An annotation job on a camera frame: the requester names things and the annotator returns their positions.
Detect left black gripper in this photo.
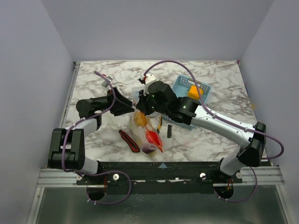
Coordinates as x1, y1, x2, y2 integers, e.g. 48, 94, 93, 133
92, 87, 135, 115

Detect brown potato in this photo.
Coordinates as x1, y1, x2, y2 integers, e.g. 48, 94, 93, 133
133, 111, 148, 127

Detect yellow handled pliers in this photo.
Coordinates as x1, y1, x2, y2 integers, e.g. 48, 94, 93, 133
148, 116, 163, 134

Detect clear zip top bag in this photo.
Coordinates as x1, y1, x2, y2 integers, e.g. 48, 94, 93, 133
128, 109, 164, 153

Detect red black utility knife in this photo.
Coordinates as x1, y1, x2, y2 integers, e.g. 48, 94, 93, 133
119, 130, 140, 153

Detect purple onion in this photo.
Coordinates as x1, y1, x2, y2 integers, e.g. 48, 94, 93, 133
142, 147, 156, 155

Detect red apple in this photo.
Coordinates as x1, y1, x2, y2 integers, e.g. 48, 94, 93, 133
145, 130, 163, 147

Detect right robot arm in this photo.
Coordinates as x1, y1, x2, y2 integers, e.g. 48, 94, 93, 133
136, 81, 266, 183

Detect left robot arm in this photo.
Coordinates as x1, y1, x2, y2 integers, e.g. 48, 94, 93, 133
48, 87, 134, 184

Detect clear plastic screw box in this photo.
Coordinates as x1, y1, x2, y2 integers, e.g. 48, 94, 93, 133
132, 87, 143, 105

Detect black bit holder strip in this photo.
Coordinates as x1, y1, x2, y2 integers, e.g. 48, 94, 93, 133
167, 125, 172, 138

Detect light blue plastic basket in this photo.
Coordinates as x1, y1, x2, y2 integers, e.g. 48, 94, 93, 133
161, 75, 211, 130

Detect orange yellow bell pepper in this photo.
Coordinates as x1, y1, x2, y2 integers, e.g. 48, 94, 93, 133
187, 85, 200, 100

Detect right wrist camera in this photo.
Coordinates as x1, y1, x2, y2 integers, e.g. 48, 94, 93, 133
138, 74, 157, 96

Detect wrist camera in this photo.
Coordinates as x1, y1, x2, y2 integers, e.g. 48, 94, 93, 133
138, 74, 157, 96
101, 76, 113, 89

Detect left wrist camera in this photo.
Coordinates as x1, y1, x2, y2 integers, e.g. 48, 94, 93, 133
101, 76, 113, 89

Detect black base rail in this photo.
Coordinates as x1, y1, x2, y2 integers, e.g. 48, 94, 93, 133
74, 161, 271, 196

